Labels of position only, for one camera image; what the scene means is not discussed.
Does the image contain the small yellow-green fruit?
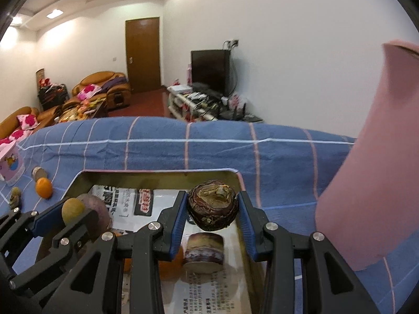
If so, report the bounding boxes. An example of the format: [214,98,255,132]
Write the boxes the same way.
[61,198,85,225]

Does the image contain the orange fruit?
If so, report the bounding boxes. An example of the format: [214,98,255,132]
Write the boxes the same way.
[35,177,53,199]

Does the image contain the dark brown mangosteen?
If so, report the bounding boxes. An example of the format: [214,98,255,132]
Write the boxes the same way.
[187,180,239,232]

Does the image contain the small brown kiwi fruit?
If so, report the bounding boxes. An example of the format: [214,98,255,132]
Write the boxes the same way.
[9,186,21,211]

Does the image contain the purple round fruit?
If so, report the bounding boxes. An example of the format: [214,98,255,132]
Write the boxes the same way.
[77,194,112,239]

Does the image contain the pink cartoon mug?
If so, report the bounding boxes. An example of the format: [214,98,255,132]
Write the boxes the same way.
[0,141,25,186]

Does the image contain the printed paper liner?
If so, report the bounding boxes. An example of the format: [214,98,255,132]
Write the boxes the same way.
[88,185,252,313]

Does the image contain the orange in tin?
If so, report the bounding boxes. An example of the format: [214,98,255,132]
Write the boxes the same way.
[124,246,184,281]

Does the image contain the pink thermos bottle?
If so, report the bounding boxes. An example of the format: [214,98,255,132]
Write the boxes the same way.
[315,41,418,271]

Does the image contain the brown leather sofa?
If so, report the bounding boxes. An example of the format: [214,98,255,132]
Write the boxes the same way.
[0,106,62,140]

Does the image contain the pink metal tin box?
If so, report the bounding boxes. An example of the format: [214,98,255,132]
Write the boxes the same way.
[66,169,263,313]

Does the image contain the wooden coffee table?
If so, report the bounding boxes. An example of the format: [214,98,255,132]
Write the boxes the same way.
[56,98,108,123]

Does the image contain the black cluttered rack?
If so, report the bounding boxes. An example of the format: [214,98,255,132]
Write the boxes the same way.
[38,78,69,111]

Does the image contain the pink floral cushion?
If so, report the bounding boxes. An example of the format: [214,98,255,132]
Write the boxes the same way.
[77,84,102,101]

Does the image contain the brown leather armchair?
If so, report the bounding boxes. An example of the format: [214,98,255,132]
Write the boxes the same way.
[72,71,132,110]

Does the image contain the white tv stand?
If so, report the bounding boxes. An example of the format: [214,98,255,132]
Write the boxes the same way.
[167,84,225,123]

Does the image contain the brown wooden door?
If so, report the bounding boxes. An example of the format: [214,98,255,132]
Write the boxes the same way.
[125,17,161,94]

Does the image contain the black television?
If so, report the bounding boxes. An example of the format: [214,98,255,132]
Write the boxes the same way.
[190,50,230,97]

